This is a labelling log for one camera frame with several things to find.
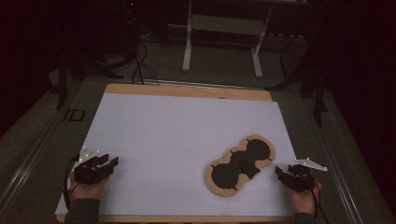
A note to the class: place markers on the person's right hand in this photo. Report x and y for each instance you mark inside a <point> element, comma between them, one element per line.
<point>303,200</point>

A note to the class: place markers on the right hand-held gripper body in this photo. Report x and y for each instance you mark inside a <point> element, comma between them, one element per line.
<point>300,180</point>

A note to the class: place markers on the black metal stand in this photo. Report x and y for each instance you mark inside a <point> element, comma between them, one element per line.
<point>314,84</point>
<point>67,71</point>

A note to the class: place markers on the black floor bracket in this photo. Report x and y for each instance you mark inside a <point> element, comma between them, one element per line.
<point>74,115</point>

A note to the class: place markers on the white metal desk frame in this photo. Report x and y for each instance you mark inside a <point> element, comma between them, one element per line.
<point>224,26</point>

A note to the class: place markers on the wooden lobed puzzle board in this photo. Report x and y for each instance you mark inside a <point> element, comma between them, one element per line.
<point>239,166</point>

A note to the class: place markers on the white table mat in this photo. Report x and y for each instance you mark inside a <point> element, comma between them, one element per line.
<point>174,133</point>

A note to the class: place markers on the metal floor rail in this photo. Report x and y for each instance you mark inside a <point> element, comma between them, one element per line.
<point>336,161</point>
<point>25,168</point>

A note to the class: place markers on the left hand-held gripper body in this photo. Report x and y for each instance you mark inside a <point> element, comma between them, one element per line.
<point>90,174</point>

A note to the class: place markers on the person's left hand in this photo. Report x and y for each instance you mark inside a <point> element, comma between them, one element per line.
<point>85,190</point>

